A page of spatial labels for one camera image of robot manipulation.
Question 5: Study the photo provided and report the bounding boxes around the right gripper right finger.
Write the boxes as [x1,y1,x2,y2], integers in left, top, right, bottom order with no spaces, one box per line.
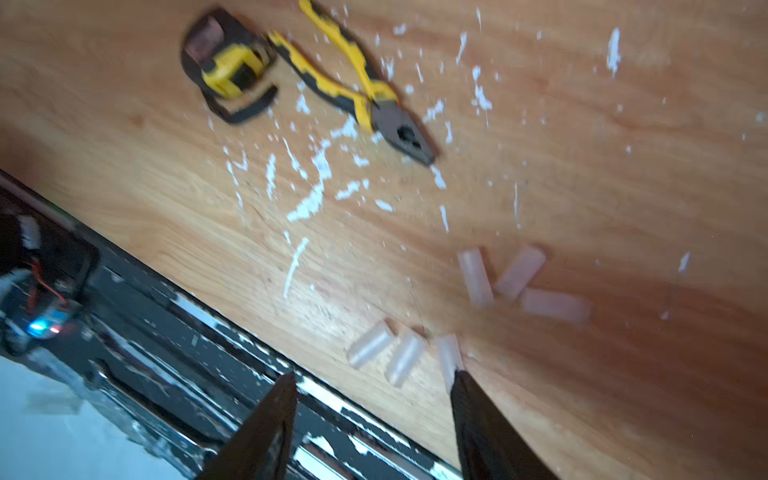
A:
[450,370,556,479]

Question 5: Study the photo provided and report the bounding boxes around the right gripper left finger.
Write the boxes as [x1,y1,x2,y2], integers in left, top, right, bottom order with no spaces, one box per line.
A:
[197,372,298,480]

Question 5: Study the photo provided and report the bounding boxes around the clear pen cap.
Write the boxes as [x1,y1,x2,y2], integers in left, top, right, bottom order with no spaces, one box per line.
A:
[385,330,427,388]
[492,245,547,302]
[347,321,396,369]
[433,334,465,393]
[522,288,592,322]
[457,248,494,307]

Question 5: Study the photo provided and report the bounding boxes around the small circuit board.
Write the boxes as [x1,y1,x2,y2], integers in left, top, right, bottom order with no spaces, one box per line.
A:
[1,258,82,357]

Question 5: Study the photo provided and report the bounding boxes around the yellow black pliers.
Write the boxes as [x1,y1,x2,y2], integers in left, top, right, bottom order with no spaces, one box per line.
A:
[266,0,437,167]

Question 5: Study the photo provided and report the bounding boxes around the yellow black tape measure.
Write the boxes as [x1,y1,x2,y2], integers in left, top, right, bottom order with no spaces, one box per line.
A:
[180,7,279,125]

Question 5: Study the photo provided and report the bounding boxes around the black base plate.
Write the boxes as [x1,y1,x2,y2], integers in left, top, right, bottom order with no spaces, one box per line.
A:
[1,175,458,479]

